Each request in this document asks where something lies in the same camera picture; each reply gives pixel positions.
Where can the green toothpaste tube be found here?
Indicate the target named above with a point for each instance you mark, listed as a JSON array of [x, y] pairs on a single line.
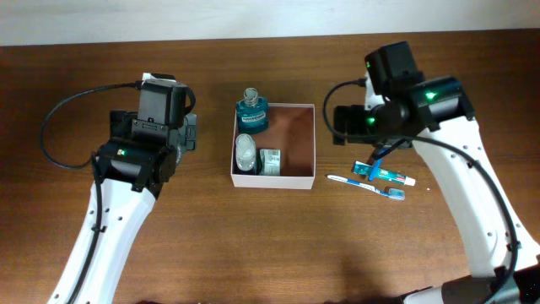
[[363, 169]]

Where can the teal mouthwash bottle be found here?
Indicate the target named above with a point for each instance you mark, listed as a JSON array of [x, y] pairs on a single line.
[[252, 112]]

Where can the blue disposable razor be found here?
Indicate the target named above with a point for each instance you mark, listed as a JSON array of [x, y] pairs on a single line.
[[376, 159]]

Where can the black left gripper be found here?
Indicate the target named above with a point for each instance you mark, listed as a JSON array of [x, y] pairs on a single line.
[[189, 133]]

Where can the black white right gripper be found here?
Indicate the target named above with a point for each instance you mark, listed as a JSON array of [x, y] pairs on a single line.
[[354, 113]]

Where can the blue white toothbrush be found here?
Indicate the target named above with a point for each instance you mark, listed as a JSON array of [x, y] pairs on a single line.
[[391, 193]]

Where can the white square cardboard box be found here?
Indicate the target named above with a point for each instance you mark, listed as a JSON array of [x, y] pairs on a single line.
[[292, 130]]

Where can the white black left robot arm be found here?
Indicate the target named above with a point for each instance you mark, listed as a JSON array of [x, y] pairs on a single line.
[[144, 149]]

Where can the green white soap packet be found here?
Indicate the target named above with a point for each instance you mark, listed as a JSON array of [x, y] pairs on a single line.
[[271, 162]]

